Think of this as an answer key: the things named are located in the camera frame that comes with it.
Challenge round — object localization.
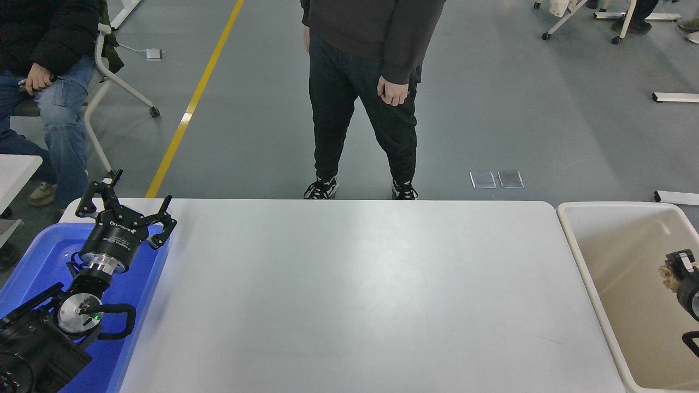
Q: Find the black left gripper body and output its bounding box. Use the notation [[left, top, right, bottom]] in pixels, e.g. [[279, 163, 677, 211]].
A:
[[81, 206, 148, 268]]

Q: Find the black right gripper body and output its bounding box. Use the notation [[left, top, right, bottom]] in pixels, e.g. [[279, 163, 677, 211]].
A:
[[677, 272, 699, 316]]

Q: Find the tan paper ball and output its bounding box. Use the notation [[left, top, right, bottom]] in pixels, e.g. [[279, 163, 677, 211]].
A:
[[659, 264, 680, 293]]

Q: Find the seated person's hand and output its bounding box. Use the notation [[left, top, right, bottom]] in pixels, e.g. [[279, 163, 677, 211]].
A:
[[26, 63, 55, 95]]

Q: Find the standing person's left hand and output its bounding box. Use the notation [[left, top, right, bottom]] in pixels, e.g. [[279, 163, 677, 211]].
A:
[[377, 76, 410, 107]]

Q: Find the large pale plastic bin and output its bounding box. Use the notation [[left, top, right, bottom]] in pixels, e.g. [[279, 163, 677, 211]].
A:
[[556, 202, 699, 393]]

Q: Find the blue plastic tray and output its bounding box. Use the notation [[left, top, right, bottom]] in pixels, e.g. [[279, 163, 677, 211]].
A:
[[0, 223, 171, 393]]

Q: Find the seated person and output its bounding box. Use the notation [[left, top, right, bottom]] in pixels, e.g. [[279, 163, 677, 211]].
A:
[[0, 0, 102, 209]]

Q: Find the small white side table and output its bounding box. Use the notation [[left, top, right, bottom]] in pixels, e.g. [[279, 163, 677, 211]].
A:
[[0, 154, 43, 215]]

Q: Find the person with pale shoes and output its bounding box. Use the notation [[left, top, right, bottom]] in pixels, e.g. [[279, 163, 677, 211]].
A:
[[677, 15, 699, 44]]

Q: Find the standing person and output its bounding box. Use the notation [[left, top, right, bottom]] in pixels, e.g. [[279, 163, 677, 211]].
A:
[[299, 0, 447, 200]]

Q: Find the person with dark shoes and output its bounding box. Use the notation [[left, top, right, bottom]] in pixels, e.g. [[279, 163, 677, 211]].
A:
[[613, 0, 659, 33]]

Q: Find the white frame chair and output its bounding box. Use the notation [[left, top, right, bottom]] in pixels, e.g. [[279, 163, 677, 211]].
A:
[[12, 16, 161, 183]]

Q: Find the white table leg frame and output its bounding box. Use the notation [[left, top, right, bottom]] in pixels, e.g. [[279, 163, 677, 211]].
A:
[[109, 0, 141, 31]]

